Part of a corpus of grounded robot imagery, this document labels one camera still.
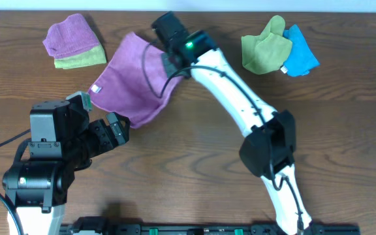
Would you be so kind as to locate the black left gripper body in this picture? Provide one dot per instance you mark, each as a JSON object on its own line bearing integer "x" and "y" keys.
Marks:
{"x": 110, "y": 131}

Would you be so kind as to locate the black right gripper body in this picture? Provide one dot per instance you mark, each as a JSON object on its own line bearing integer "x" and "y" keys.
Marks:
{"x": 170, "y": 53}

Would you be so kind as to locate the purple microfiber cloth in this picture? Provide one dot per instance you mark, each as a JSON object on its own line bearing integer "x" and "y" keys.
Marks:
{"x": 128, "y": 89}

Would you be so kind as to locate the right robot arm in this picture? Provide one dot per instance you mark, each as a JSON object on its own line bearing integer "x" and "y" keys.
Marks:
{"x": 269, "y": 135}

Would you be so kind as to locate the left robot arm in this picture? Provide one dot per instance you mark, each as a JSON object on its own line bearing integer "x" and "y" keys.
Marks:
{"x": 63, "y": 141}

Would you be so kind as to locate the folded green cloth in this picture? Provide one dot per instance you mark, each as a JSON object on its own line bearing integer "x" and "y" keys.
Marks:
{"x": 94, "y": 56}

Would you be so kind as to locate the crumpled green cloth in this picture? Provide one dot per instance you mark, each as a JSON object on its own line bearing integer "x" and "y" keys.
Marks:
{"x": 268, "y": 51}

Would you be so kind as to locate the folded purple cloth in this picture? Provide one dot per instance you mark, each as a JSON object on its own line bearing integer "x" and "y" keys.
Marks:
{"x": 70, "y": 37}

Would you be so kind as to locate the blue cloth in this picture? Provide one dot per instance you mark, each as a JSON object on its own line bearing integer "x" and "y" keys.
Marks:
{"x": 301, "y": 59}

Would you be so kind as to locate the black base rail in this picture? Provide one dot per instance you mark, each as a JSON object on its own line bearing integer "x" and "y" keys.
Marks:
{"x": 101, "y": 225}

